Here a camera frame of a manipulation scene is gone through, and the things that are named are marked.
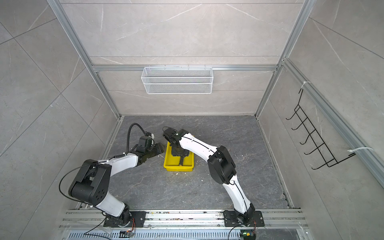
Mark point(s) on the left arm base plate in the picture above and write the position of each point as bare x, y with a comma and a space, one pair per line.
126, 220

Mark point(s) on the white wire mesh basket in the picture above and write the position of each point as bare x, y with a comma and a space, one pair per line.
177, 80

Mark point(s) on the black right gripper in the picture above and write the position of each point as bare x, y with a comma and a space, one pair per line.
174, 153

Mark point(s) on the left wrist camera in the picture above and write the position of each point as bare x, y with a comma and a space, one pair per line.
145, 142

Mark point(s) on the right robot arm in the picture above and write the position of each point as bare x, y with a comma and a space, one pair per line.
222, 169

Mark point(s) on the black wire hook rack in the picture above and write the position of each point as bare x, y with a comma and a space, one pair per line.
314, 136

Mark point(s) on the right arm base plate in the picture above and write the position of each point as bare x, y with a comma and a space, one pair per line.
232, 219

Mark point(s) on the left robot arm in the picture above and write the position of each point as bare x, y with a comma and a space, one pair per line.
91, 184

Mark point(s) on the aluminium mounting rail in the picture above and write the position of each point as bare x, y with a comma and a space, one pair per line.
192, 219

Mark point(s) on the yellow plastic bin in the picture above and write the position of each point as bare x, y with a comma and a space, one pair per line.
172, 163

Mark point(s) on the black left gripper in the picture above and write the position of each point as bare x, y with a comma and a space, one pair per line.
160, 147

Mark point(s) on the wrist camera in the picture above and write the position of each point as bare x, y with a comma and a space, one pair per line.
170, 135
145, 142

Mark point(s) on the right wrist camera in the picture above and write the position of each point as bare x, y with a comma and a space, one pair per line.
170, 135

